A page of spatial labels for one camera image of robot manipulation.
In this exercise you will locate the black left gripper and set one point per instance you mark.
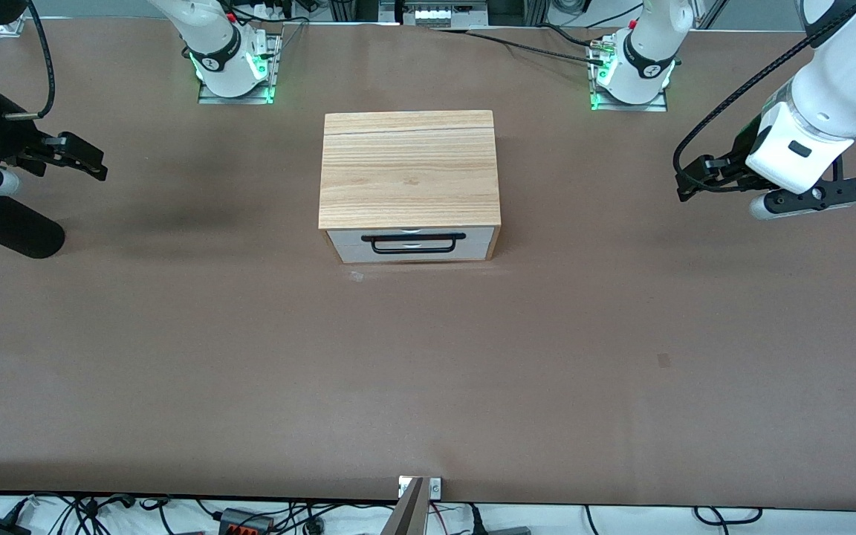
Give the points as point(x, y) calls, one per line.
point(734, 159)

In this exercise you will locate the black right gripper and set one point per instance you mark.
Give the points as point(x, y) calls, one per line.
point(7, 137)

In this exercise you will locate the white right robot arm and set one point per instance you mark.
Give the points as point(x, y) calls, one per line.
point(216, 44)

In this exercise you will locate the wooden drawer cabinet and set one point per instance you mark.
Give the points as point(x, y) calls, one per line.
point(409, 167)

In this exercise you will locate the black vase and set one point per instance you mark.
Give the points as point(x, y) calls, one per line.
point(12, 230)

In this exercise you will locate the white power strip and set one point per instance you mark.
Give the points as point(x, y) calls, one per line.
point(439, 15)

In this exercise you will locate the black power adapter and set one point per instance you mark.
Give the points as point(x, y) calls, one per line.
point(1, 527)

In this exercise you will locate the grey connector block orange levers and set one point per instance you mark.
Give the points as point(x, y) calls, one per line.
point(244, 521)

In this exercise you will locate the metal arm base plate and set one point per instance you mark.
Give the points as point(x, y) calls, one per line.
point(658, 104)
point(273, 67)

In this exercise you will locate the metal table corner bracket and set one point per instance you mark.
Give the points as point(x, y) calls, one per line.
point(10, 27)

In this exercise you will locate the silver camera mount bracket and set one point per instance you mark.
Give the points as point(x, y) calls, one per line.
point(435, 487)

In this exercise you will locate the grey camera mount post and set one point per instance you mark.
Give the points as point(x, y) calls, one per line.
point(407, 516)

